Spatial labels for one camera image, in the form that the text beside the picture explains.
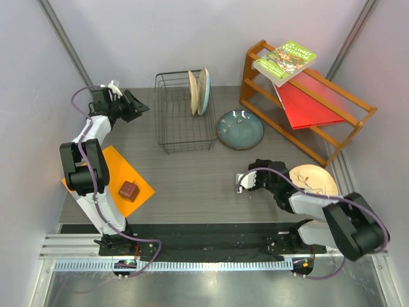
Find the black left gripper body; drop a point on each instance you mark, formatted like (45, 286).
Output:
(121, 108)

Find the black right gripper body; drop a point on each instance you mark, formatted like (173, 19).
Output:
(263, 180)

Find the black wire dish rack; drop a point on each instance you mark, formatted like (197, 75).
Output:
(177, 129)

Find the beige bird plate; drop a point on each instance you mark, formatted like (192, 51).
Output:
(193, 92)
(314, 179)

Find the white and blue plate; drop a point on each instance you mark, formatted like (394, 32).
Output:
(203, 88)

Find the dark blue ceramic plate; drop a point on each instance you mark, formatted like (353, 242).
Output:
(240, 129)

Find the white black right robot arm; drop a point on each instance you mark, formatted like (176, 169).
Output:
(346, 223)

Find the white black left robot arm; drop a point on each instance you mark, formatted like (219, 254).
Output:
(115, 237)

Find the orange wooden book rack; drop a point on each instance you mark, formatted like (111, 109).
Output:
(322, 143)

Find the orange envelope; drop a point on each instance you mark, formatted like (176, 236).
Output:
(128, 179)

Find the red book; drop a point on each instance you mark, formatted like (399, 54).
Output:
(303, 111)

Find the brown small box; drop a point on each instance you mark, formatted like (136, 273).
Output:
(129, 191)

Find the green treehouse book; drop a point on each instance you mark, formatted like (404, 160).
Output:
(285, 62)

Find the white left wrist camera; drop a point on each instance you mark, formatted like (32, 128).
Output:
(114, 90)

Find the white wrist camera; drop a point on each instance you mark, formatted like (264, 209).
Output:
(246, 181)
(114, 90)

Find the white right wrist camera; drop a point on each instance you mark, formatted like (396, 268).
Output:
(246, 181)

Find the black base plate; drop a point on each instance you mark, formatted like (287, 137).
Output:
(228, 242)

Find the white slotted cable duct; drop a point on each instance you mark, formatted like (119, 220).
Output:
(117, 265)

